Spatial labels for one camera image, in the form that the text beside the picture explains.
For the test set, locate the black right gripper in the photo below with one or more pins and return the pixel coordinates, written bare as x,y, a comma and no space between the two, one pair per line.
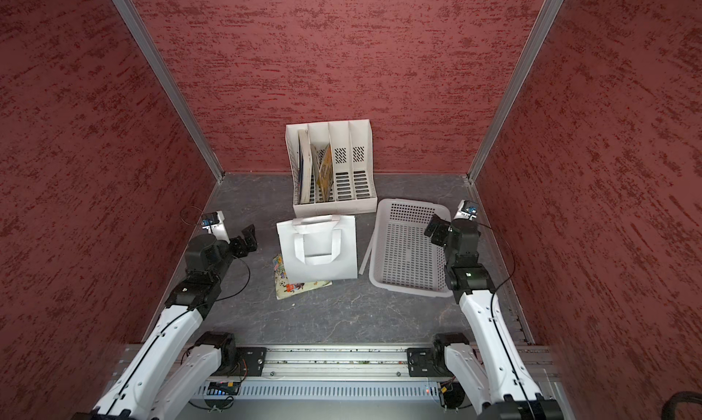
441,229

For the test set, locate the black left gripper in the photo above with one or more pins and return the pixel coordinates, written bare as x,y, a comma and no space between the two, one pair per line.
241,250

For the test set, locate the white insulated delivery bag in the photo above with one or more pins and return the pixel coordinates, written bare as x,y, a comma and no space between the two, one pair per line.
320,248

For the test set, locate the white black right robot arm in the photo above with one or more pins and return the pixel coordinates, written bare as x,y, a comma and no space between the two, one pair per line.
500,387

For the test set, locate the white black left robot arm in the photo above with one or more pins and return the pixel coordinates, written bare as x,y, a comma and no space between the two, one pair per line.
164,375

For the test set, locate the white perforated plastic basket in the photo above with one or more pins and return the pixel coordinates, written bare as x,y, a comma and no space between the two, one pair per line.
402,259

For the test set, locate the colourful picture book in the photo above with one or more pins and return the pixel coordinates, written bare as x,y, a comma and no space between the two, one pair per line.
284,288

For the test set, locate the white loose paper strip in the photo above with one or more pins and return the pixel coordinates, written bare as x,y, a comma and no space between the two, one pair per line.
366,258

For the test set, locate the white perforated file organizer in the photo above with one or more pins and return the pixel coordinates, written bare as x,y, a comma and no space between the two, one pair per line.
353,191

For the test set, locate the yellow brown book in organizer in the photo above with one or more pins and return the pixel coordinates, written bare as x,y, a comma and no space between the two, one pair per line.
323,172

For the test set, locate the white book in organizer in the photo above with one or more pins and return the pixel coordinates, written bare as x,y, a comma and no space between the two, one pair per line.
305,177

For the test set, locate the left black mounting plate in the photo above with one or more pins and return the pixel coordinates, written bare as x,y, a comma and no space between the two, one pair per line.
242,362

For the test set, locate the black mounting plate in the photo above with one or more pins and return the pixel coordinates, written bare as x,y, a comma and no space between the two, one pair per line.
426,363
242,362

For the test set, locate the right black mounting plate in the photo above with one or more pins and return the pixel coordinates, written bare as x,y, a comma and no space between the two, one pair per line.
426,363

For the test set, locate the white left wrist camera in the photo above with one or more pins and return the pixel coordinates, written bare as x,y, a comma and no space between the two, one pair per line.
213,223

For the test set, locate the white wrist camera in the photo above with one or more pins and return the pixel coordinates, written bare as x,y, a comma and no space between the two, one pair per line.
213,223
467,210

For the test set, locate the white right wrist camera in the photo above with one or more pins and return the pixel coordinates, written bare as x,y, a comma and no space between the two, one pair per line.
467,210

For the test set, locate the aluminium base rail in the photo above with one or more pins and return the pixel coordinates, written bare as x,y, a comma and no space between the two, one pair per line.
384,362

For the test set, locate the white slotted cable duct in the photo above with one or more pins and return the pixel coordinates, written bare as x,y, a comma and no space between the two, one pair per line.
317,391

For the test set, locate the aluminium right corner post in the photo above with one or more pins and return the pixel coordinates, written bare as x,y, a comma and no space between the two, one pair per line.
538,34

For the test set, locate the aluminium corner post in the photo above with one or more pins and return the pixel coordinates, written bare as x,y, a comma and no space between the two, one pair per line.
538,34
133,21

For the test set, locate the aluminium left corner post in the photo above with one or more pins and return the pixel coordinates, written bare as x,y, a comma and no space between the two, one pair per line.
133,21

